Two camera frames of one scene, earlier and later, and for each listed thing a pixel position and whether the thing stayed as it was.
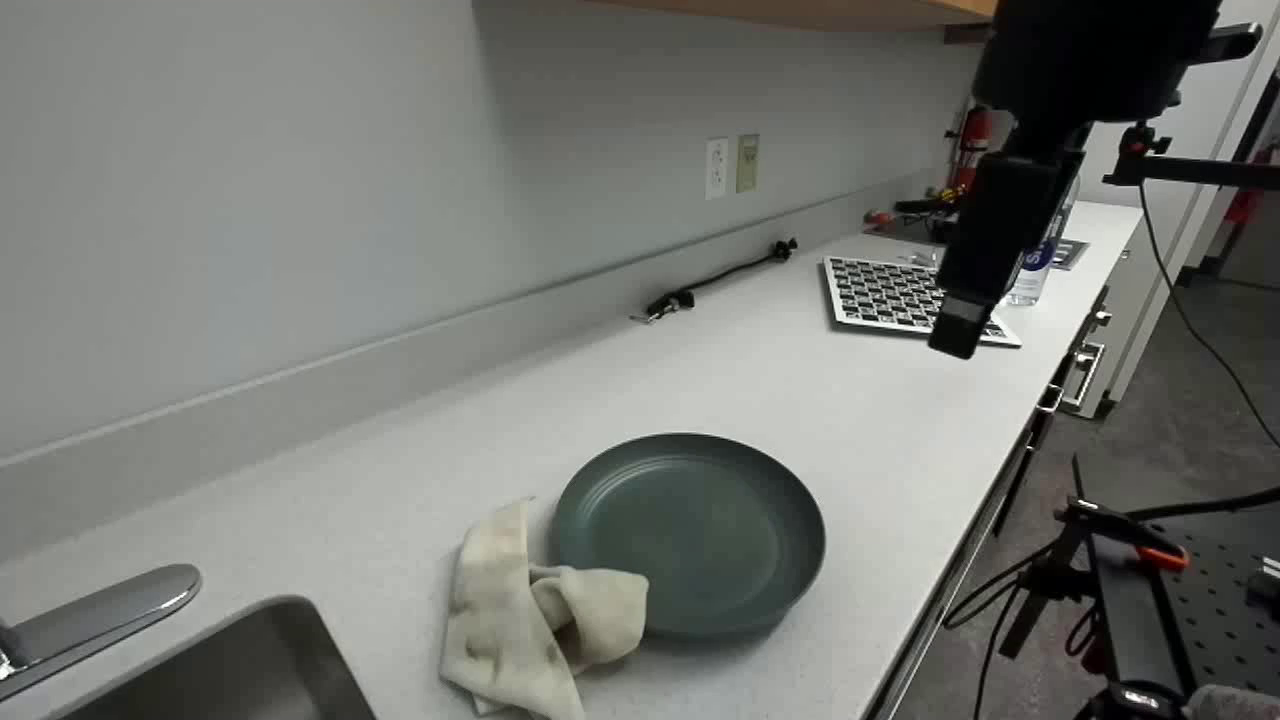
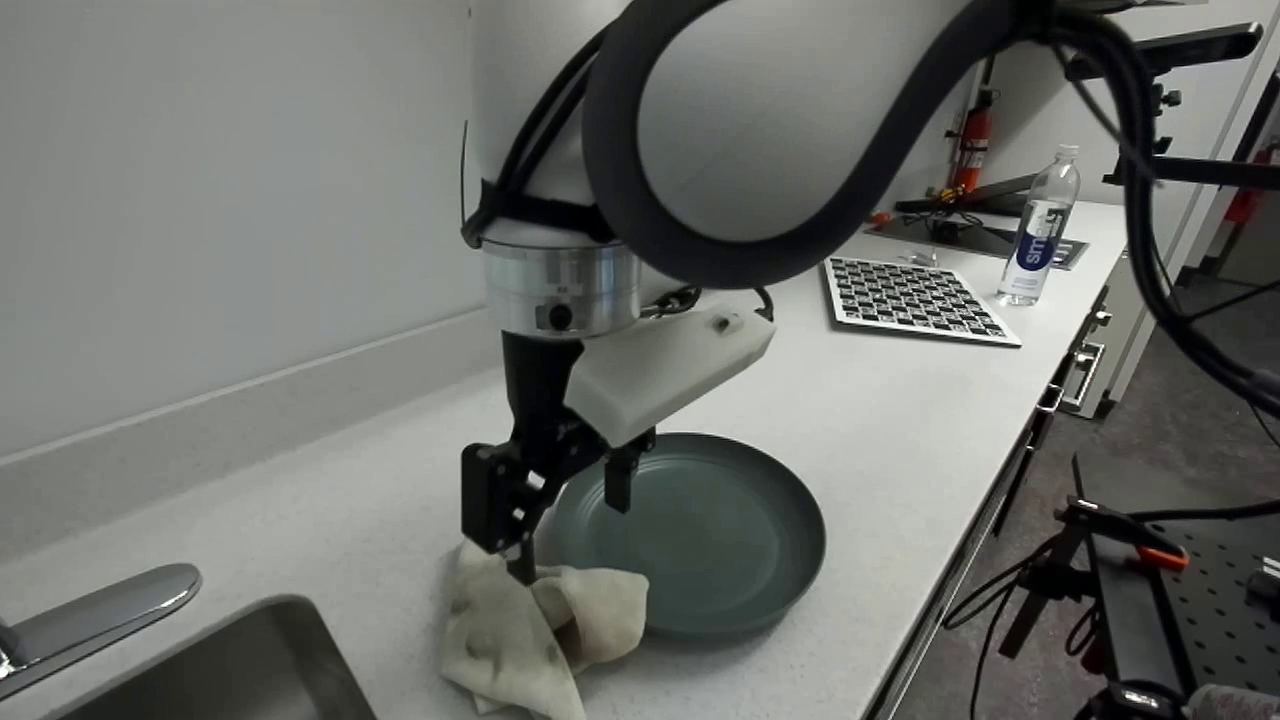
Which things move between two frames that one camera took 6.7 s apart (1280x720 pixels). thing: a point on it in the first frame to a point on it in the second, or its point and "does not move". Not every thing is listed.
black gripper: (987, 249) to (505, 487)
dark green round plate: (721, 532) does not move
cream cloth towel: (519, 628) does not move
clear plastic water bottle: (1035, 268) does not move
